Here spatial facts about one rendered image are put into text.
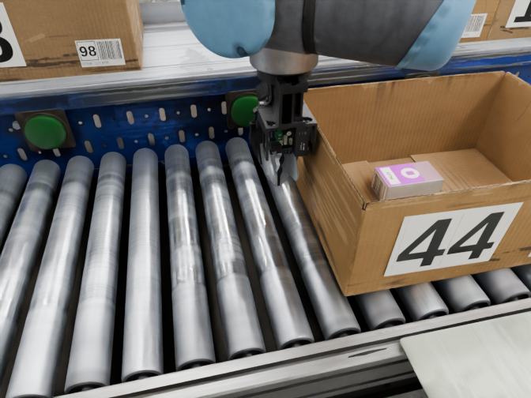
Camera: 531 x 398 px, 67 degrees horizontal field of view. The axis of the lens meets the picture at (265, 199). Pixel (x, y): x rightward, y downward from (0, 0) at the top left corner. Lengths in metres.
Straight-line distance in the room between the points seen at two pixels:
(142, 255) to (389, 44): 0.46
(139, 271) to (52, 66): 0.45
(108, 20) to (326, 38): 0.56
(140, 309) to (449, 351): 0.40
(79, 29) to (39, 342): 0.54
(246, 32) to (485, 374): 0.46
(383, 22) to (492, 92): 0.55
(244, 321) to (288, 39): 0.35
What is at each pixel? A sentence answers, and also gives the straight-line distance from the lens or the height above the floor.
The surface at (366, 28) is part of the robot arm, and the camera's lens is 0.34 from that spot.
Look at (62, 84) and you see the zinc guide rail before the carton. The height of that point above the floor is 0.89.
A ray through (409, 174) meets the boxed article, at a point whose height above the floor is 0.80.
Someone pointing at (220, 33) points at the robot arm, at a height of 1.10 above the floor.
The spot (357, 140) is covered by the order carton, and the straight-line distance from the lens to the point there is 0.77.
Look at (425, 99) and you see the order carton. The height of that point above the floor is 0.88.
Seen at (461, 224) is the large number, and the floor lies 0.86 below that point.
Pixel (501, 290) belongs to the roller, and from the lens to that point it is 0.67.
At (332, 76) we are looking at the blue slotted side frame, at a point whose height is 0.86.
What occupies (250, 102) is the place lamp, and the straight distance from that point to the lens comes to 0.83.
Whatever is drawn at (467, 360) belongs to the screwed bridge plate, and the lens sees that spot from 0.57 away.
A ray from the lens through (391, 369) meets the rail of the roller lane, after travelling 0.58.
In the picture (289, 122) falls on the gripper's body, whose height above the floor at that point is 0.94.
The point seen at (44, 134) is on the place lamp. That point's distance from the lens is 0.87.
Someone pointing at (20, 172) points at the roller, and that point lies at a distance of 0.92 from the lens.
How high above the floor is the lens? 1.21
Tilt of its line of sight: 41 degrees down
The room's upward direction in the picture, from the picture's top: straight up
